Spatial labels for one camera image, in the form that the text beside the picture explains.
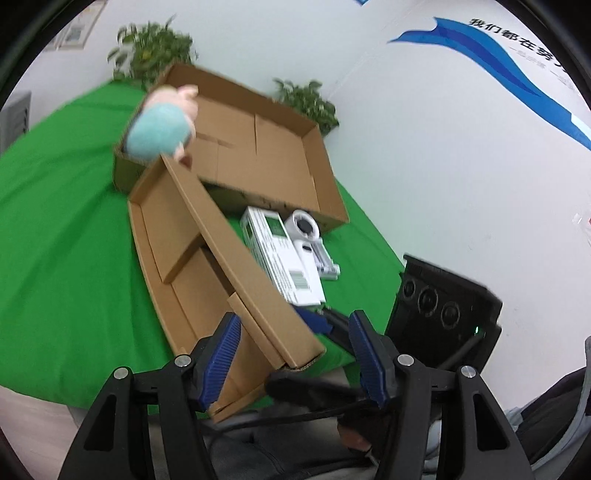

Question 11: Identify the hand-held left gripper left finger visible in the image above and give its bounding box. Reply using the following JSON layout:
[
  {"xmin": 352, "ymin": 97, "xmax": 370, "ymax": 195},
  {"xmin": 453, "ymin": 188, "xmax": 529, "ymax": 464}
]
[{"xmin": 58, "ymin": 313, "xmax": 243, "ymax": 480}]

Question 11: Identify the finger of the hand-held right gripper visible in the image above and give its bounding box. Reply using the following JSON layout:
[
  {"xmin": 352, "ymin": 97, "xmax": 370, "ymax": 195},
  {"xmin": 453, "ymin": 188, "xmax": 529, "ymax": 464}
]
[{"xmin": 294, "ymin": 305, "xmax": 358, "ymax": 356}]

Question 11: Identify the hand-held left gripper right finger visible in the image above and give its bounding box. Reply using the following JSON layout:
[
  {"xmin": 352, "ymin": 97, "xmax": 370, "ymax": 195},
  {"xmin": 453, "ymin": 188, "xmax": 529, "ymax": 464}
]
[{"xmin": 347, "ymin": 310, "xmax": 536, "ymax": 480}]

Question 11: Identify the white folding phone stand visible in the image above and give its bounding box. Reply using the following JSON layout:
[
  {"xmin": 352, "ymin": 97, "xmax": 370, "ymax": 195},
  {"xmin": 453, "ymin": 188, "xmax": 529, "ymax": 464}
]
[{"xmin": 314, "ymin": 242, "xmax": 341, "ymax": 281}]

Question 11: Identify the white box with green label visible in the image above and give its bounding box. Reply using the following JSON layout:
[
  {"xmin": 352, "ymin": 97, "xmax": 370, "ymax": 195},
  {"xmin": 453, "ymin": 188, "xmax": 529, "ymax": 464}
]
[{"xmin": 240, "ymin": 206, "xmax": 326, "ymax": 306}]

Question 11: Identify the white handheld fan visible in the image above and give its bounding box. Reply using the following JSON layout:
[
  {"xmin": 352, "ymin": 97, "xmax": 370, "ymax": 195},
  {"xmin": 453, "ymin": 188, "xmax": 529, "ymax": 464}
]
[{"xmin": 283, "ymin": 209, "xmax": 323, "ymax": 278}]

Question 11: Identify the small cardboard divider tray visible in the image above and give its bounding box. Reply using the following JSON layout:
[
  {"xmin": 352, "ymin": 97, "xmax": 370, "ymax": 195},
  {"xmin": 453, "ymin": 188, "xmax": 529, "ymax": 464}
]
[{"xmin": 128, "ymin": 154, "xmax": 326, "ymax": 423}]

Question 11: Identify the large cardboard box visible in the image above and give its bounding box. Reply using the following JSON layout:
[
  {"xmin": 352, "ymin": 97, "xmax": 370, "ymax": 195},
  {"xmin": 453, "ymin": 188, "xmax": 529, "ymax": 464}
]
[{"xmin": 113, "ymin": 62, "xmax": 350, "ymax": 236}]

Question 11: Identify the pink pig plush toy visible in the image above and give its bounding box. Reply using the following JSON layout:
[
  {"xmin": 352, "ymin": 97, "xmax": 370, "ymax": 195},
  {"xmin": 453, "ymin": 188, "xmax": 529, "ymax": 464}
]
[{"xmin": 124, "ymin": 84, "xmax": 200, "ymax": 167}]

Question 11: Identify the person's dark jacket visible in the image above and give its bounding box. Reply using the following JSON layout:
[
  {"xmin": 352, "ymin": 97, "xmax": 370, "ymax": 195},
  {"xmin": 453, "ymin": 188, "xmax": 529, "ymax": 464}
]
[{"xmin": 505, "ymin": 337, "xmax": 591, "ymax": 467}]

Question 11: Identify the green tablecloth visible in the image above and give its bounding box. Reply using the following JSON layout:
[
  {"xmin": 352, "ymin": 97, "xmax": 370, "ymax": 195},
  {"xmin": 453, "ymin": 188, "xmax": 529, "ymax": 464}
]
[{"xmin": 0, "ymin": 78, "xmax": 407, "ymax": 416}]

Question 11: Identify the potted green plant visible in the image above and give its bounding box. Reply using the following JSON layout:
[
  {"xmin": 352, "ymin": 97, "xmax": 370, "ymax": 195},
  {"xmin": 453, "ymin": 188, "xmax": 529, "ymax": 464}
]
[
  {"xmin": 107, "ymin": 16, "xmax": 199, "ymax": 90},
  {"xmin": 272, "ymin": 78, "xmax": 340, "ymax": 137}
]

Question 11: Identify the grey cabinet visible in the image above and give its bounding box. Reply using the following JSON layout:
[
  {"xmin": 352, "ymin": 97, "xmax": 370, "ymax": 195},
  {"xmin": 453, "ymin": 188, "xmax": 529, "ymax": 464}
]
[{"xmin": 0, "ymin": 90, "xmax": 32, "ymax": 153}]

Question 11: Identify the black cable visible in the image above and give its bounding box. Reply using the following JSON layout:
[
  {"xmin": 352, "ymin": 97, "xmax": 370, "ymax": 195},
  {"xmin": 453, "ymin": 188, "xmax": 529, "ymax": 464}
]
[{"xmin": 444, "ymin": 335, "xmax": 483, "ymax": 371}]

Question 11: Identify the wall of framed certificates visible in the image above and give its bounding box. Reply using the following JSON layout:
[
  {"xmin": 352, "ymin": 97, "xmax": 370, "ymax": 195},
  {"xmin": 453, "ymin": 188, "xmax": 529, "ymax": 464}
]
[{"xmin": 46, "ymin": 0, "xmax": 109, "ymax": 51}]

